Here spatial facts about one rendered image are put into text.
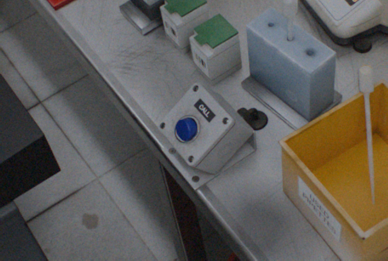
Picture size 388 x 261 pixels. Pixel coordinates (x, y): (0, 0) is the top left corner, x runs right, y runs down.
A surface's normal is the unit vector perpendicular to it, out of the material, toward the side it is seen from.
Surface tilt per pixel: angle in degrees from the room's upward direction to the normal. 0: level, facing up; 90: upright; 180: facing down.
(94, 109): 0
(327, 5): 25
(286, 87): 90
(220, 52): 90
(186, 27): 90
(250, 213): 0
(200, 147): 30
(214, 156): 90
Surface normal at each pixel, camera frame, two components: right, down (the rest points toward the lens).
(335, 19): -0.48, -0.35
